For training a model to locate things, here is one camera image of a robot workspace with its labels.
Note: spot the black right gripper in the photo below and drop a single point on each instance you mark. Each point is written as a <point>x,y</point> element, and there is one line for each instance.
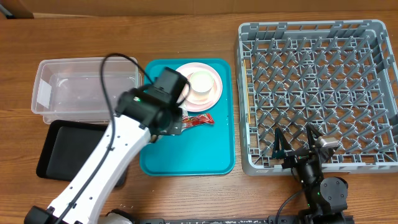
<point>279,152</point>

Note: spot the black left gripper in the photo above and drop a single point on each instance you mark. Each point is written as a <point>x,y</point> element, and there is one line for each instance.
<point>176,126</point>

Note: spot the red snack wrapper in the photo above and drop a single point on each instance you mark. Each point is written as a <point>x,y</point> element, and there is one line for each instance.
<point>192,121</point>

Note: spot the pale green cup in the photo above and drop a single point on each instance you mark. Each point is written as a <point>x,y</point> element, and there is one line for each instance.
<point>201,82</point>

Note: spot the white napkin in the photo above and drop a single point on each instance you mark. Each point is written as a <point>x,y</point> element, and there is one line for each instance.
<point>184,109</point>

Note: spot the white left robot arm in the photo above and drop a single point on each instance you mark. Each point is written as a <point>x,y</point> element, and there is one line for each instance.
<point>140,117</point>

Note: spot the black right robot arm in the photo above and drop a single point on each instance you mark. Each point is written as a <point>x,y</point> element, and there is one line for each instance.
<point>326,196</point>

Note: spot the grey dishwasher rack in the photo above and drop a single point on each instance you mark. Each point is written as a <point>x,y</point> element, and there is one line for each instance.
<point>339,76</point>

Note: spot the teal plastic tray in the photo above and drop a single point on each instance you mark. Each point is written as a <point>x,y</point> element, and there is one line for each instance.
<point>207,149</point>

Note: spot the large pink plate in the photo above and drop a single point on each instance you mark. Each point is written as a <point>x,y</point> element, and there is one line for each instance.
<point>189,68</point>

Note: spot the wooden chopstick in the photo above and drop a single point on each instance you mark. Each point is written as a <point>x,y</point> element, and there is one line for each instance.
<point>246,86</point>

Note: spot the black tray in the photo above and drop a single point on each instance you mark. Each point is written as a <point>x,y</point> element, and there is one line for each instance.
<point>66,148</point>

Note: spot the clear plastic bin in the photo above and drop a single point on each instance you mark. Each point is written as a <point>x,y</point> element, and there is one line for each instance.
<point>70,89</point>

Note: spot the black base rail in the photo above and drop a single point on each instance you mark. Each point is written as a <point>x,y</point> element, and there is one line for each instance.
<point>236,221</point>

